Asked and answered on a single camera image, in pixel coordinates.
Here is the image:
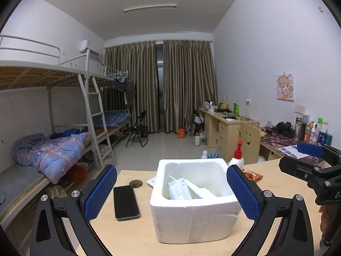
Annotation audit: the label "brown curtain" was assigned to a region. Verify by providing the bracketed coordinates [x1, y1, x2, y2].
[104, 41, 156, 134]
[163, 40, 217, 134]

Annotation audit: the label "white metal bunk bed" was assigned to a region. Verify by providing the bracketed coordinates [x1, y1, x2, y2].
[0, 35, 134, 222]

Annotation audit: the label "dark thermos flask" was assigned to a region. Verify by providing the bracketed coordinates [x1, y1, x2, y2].
[295, 117, 304, 140]

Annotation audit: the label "red cloth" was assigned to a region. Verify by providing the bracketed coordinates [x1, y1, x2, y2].
[65, 164, 87, 184]

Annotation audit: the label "black folding chair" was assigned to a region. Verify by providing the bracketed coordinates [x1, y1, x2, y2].
[125, 111, 148, 147]

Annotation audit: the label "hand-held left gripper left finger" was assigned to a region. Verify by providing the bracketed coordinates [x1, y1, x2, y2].
[30, 164, 118, 256]

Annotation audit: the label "person's right hand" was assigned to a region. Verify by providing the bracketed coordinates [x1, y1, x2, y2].
[319, 205, 331, 234]

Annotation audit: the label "stack of blue face masks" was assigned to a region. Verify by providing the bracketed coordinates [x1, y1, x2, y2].
[167, 175, 193, 200]

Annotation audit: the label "white foam box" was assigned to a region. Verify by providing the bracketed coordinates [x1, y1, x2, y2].
[150, 158, 241, 244]

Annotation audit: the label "wooden desk with drawers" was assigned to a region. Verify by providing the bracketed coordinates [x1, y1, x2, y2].
[200, 108, 259, 160]

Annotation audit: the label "wooden smiley face chair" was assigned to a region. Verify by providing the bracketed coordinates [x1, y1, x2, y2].
[237, 123, 260, 164]

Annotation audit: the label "blue orange plaid blanket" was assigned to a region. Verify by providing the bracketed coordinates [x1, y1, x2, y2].
[12, 132, 92, 184]

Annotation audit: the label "red snack packet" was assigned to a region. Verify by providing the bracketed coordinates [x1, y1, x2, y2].
[242, 170, 264, 183]

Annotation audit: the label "white bed ladder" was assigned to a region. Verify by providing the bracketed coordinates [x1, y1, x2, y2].
[78, 73, 115, 166]

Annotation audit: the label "printed paper sheet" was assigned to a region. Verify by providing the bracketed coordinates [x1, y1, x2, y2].
[277, 145, 307, 158]

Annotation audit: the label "white air conditioner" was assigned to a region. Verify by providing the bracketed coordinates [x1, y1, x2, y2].
[80, 40, 100, 56]

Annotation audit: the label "cluster of toiletry bottles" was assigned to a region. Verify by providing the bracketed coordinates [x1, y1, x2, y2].
[304, 115, 333, 146]

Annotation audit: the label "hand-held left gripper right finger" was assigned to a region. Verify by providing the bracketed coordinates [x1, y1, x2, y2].
[226, 164, 315, 256]

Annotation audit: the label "hanging dark clothes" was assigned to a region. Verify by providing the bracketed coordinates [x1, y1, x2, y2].
[113, 79, 136, 106]

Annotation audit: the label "ceiling tube light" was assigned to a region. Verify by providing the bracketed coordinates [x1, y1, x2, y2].
[124, 4, 177, 12]

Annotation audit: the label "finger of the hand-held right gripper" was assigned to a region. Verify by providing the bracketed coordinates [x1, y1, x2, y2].
[279, 157, 333, 190]
[297, 142, 341, 167]

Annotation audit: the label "white lotion pump bottle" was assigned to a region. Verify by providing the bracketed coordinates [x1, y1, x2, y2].
[228, 140, 245, 170]

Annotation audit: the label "blue plaid bedding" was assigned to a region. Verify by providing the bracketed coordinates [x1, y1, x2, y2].
[93, 109, 131, 128]

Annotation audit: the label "desk with patterned cover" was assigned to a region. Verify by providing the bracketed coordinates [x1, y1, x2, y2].
[260, 127, 327, 166]

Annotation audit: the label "cartoon wall poster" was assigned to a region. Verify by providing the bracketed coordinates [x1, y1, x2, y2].
[276, 73, 295, 100]

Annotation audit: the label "black smartphone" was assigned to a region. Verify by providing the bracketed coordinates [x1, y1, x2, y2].
[113, 185, 141, 221]

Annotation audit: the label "black headphones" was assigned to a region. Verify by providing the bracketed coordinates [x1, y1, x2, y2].
[276, 122, 295, 135]

